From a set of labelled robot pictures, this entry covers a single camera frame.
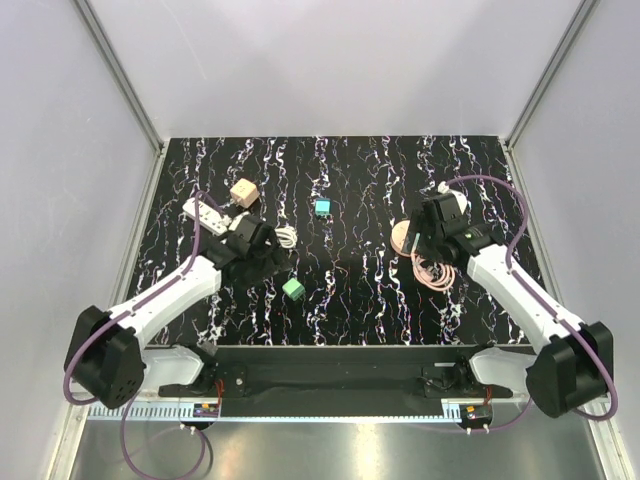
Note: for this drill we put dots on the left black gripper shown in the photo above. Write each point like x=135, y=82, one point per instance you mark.
x=276, y=263

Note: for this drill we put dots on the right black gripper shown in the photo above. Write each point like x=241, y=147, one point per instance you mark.
x=420, y=225

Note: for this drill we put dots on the green USB charger cube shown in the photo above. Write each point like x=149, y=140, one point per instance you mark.
x=293, y=289

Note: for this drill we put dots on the pink round power socket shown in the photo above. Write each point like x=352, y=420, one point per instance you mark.
x=402, y=238

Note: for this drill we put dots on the teal plug adapter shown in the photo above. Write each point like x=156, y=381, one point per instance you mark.
x=415, y=242

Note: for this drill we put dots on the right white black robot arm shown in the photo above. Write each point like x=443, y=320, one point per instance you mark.
x=572, y=362

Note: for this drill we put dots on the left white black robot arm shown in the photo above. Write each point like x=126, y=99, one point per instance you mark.
x=110, y=355

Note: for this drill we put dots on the blue plug adapter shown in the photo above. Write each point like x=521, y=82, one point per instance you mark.
x=322, y=207

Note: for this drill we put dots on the white power strip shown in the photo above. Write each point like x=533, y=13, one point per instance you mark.
x=209, y=218

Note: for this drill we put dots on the beige cube adapter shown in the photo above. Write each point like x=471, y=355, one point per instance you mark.
x=244, y=193

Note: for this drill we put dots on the black marbled table mat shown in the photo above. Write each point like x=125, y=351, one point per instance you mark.
x=358, y=291

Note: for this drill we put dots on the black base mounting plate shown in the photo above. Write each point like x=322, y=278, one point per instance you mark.
x=337, y=382

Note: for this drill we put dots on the slotted cable duct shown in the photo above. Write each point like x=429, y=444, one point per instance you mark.
x=158, y=411

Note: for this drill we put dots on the left aluminium frame post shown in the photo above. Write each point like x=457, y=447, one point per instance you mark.
x=117, y=71

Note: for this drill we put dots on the aluminium frame post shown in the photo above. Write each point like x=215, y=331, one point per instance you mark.
x=570, y=36
x=117, y=71

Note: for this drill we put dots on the right aluminium frame post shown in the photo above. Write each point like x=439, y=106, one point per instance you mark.
x=570, y=36

